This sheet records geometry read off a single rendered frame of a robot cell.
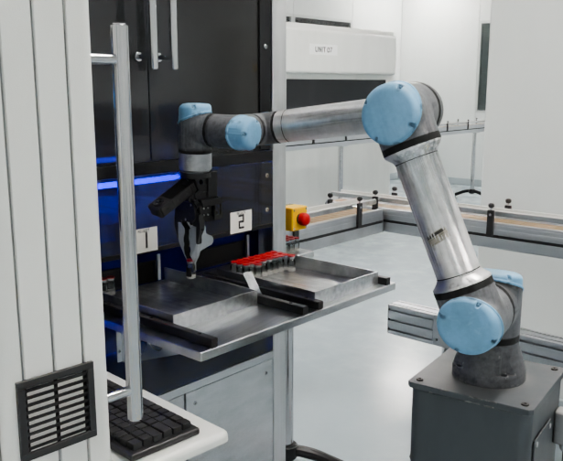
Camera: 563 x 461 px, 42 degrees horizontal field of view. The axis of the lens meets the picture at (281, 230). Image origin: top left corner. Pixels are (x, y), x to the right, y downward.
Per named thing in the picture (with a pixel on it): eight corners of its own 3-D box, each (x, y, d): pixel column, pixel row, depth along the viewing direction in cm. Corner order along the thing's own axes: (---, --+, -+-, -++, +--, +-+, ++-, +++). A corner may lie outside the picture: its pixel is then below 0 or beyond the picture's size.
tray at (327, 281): (216, 281, 196) (216, 268, 195) (281, 263, 215) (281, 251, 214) (315, 305, 173) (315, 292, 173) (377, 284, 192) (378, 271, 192)
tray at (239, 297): (81, 300, 178) (81, 286, 177) (165, 279, 197) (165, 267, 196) (173, 330, 156) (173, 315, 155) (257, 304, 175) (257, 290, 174)
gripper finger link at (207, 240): (217, 260, 173) (215, 221, 171) (198, 264, 169) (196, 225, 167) (209, 258, 175) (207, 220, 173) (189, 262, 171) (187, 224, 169)
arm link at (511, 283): (525, 326, 156) (530, 264, 153) (512, 346, 145) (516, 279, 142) (470, 317, 162) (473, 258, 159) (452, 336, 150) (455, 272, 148)
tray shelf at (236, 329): (64, 312, 175) (64, 305, 174) (264, 261, 226) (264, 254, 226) (200, 361, 144) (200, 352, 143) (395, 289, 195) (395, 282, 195)
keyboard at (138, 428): (16, 391, 144) (15, 379, 143) (80, 370, 154) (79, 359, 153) (131, 463, 116) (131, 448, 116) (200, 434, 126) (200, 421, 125)
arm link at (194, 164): (192, 155, 162) (170, 151, 168) (192, 176, 163) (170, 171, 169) (218, 153, 167) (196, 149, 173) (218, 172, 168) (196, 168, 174)
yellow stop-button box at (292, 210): (275, 229, 226) (275, 206, 224) (289, 225, 231) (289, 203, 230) (293, 231, 221) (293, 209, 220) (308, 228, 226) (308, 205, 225)
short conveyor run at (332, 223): (264, 265, 228) (264, 215, 225) (229, 257, 238) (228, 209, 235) (386, 232, 279) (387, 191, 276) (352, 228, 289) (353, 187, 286)
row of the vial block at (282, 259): (240, 280, 195) (240, 263, 195) (285, 268, 209) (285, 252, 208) (246, 282, 194) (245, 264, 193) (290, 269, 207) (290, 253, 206)
